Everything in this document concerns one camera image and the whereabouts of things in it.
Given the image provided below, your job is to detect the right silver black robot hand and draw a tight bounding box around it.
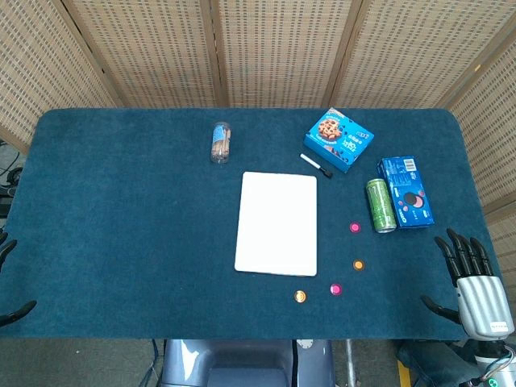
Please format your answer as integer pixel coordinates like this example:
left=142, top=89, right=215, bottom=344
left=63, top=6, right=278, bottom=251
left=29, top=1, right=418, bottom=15
left=420, top=227, right=515, bottom=341

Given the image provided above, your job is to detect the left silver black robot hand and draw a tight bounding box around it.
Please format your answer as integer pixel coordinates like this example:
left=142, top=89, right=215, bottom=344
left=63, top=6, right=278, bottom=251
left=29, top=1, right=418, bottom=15
left=0, top=230, right=38, bottom=328

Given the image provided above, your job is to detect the green drink can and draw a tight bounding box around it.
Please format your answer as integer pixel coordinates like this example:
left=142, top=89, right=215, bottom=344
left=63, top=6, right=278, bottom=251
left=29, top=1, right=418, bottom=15
left=365, top=178, right=398, bottom=235

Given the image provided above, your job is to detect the white marker with black cap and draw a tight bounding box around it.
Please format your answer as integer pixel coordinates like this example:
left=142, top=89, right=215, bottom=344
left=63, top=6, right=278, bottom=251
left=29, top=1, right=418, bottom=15
left=299, top=152, right=334, bottom=180

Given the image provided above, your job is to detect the blue chocolate chip cookie box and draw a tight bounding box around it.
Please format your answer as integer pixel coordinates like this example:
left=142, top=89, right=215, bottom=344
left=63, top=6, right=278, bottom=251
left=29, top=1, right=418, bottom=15
left=302, top=106, right=375, bottom=174

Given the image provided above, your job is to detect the blue Oreo cookie box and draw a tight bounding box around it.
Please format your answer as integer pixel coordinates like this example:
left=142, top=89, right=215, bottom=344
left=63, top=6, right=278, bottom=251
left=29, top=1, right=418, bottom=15
left=377, top=155, right=436, bottom=231

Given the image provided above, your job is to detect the dark teal table mat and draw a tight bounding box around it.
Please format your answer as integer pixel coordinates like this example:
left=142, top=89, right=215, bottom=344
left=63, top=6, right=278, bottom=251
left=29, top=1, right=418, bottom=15
left=0, top=107, right=513, bottom=341

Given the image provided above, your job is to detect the blue-grey robot torso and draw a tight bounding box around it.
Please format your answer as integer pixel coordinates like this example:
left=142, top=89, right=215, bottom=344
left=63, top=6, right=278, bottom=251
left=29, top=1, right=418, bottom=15
left=160, top=339, right=335, bottom=387

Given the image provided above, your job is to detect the black cables and equipment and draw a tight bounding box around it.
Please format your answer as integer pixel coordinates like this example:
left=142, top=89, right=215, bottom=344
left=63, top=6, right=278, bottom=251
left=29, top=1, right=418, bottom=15
left=0, top=139, right=26, bottom=218

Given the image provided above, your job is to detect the clear jar of biscuit sticks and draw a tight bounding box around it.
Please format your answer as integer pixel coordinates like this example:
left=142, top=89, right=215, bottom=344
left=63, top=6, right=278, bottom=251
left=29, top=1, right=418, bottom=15
left=210, top=121, right=234, bottom=164

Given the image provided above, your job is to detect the thin metal pole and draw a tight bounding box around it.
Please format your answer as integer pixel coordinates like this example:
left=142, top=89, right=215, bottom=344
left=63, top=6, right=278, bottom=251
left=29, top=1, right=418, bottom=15
left=345, top=339, right=358, bottom=387

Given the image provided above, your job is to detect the blue cable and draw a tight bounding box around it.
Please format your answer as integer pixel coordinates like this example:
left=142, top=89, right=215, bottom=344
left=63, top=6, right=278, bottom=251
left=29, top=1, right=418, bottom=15
left=140, top=339, right=164, bottom=387

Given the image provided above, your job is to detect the white magnetic board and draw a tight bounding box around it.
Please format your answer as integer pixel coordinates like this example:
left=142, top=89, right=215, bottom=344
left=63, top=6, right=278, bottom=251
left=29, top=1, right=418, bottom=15
left=234, top=171, right=318, bottom=278

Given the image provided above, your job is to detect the woven bamboo folding screen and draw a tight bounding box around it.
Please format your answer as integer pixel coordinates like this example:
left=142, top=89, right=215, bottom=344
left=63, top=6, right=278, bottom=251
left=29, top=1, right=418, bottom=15
left=0, top=0, right=516, bottom=283

